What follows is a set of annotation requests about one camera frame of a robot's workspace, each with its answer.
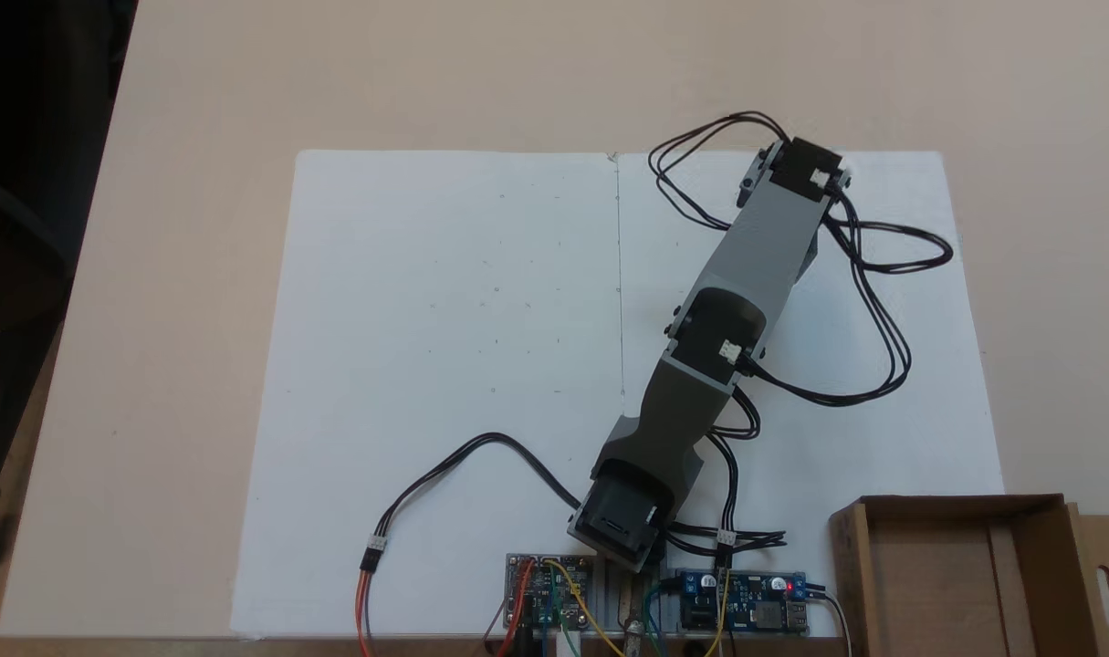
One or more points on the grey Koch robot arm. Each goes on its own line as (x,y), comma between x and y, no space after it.
(746,274)

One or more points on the blue circuit board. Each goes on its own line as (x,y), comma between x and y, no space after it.
(755,607)

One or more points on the brown cardboard box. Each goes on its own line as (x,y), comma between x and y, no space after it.
(956,584)

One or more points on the dark driver circuit board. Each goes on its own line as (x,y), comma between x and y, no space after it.
(540,593)

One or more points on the black chair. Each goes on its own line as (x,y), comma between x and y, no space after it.
(15,228)

